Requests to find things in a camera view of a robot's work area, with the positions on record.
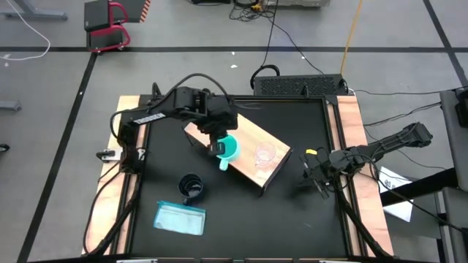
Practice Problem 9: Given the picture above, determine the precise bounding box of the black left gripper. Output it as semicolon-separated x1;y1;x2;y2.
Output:
197;118;238;157

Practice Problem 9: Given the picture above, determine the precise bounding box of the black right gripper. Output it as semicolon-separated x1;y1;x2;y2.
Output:
296;149;336;200

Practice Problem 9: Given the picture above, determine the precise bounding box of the teal mug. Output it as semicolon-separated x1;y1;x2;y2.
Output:
215;133;241;172

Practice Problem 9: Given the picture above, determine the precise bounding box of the dark blue mug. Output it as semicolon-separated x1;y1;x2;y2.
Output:
177;172;205;206

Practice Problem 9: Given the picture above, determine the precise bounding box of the clear glass cup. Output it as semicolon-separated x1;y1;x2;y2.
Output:
254;141;277;168

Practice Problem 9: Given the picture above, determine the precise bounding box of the wooden board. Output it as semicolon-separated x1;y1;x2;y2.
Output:
181;109;293;198

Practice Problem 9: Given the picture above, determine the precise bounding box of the blue plastic pouch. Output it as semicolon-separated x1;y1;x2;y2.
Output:
153;200;207;237

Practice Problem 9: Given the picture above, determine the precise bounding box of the white paper sheet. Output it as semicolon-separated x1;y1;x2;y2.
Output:
378;166;414;223

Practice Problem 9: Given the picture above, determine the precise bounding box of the black computer case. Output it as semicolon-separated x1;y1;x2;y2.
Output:
252;74;350;96

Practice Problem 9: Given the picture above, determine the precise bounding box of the grey side desk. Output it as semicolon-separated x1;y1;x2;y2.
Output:
440;87;468;263

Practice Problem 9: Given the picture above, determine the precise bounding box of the black mat with orange stripes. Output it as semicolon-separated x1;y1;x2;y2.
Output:
123;0;152;23

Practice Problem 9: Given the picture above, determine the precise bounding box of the red and black cart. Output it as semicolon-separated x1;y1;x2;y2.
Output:
83;0;132;54

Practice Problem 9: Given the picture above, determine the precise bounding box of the grey metal floor leg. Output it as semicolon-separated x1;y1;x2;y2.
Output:
0;0;69;21

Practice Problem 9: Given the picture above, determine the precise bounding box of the black table frame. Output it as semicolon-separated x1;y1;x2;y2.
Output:
83;83;394;261

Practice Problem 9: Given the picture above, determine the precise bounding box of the black looped floor cable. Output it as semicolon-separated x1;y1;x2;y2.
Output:
250;0;281;91

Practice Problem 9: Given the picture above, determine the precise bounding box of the thin black floor cable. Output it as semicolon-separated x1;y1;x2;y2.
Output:
272;20;325;75

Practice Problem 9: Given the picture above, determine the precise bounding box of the tangled cable bundle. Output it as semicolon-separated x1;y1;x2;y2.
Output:
228;0;277;22

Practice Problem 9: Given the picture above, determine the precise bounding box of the yellow cable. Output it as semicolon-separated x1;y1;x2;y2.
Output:
339;0;365;77

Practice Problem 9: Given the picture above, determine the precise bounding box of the white cable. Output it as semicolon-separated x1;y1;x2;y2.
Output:
0;0;51;61

